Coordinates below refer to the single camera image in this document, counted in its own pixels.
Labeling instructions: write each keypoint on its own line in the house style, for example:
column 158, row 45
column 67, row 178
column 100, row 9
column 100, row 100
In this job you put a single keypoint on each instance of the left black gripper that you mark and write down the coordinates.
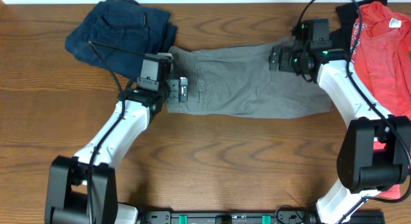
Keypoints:
column 173, row 90

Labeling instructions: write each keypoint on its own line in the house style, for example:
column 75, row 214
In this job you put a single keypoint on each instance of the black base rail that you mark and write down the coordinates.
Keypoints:
column 279, row 217

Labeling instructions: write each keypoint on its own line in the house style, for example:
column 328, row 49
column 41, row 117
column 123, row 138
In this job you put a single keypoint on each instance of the folded navy blue jeans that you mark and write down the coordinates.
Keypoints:
column 116, row 32

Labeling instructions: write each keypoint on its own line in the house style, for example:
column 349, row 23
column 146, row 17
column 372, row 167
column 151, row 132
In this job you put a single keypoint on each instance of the grey shorts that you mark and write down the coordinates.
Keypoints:
column 237, row 81

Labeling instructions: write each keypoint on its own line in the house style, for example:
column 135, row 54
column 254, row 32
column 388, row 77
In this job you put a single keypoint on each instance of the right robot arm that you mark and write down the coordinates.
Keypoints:
column 375, row 153

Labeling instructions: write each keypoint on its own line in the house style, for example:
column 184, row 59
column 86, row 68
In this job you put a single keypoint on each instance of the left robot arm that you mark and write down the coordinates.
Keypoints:
column 82, row 188

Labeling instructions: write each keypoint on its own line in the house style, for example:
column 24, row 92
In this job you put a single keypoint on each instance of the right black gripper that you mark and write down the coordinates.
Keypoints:
column 284, row 65

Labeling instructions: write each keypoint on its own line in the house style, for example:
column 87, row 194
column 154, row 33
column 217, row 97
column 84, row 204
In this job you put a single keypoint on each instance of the black garment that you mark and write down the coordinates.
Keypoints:
column 347, row 14

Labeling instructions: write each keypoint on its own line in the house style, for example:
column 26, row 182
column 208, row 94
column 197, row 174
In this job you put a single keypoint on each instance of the red t-shirt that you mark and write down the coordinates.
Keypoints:
column 382, row 56

